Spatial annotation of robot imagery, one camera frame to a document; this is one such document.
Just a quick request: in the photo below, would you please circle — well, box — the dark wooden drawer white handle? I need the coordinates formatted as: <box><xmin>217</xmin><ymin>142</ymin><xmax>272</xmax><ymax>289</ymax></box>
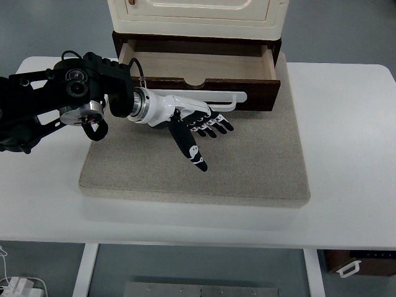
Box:
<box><xmin>118</xmin><ymin>40</ymin><xmax>281</xmax><ymax>111</ymax></box>

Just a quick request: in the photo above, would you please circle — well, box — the brown box white handle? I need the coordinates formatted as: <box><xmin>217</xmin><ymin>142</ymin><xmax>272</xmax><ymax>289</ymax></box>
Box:
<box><xmin>324</xmin><ymin>249</ymin><xmax>395</xmax><ymax>278</ymax></box>

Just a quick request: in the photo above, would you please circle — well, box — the grey metal plate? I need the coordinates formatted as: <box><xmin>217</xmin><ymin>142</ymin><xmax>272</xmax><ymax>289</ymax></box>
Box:
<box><xmin>123</xmin><ymin>282</ymin><xmax>279</xmax><ymax>297</ymax></box>

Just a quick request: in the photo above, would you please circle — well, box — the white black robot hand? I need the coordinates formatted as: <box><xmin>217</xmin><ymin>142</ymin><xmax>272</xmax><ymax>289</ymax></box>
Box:
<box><xmin>128</xmin><ymin>87</ymin><xmax>234</xmax><ymax>172</ymax></box>

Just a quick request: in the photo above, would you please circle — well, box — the white cable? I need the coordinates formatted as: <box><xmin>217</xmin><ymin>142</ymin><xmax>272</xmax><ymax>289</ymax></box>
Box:
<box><xmin>0</xmin><ymin>246</ymin><xmax>49</xmax><ymax>297</ymax></box>

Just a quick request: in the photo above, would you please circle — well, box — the beige stone slab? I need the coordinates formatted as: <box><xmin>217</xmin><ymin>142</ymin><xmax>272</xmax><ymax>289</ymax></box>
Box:
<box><xmin>79</xmin><ymin>55</ymin><xmax>310</xmax><ymax>207</ymax></box>

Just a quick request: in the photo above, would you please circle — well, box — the dark wooden drawer housing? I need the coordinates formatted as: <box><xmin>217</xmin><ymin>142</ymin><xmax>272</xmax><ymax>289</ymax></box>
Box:
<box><xmin>112</xmin><ymin>31</ymin><xmax>282</xmax><ymax>66</ymax></box>

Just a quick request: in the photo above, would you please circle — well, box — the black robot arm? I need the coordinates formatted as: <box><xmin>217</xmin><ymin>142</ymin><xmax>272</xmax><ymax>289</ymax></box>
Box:
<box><xmin>1</xmin><ymin>52</ymin><xmax>233</xmax><ymax>171</ymax></box>

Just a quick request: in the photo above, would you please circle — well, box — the white table frame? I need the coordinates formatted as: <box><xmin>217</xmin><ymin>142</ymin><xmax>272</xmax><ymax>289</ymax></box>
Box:
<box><xmin>72</xmin><ymin>243</ymin><xmax>325</xmax><ymax>297</ymax></box>

